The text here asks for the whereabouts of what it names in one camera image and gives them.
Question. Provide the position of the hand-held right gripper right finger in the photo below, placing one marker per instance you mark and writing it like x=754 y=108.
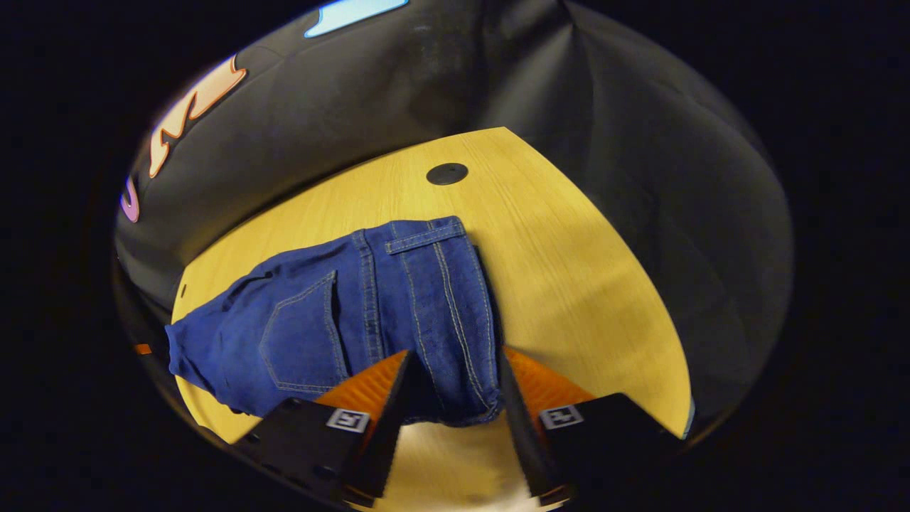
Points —
x=604 y=434

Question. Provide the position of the black backdrop cloth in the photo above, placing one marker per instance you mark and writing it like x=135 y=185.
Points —
x=398 y=85

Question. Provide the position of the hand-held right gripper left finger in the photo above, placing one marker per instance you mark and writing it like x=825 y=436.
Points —
x=313 y=441

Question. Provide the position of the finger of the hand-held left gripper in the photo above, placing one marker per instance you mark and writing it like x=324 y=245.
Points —
x=143 y=349

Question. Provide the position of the blue denim jeans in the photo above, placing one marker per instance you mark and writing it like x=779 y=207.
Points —
x=398 y=313

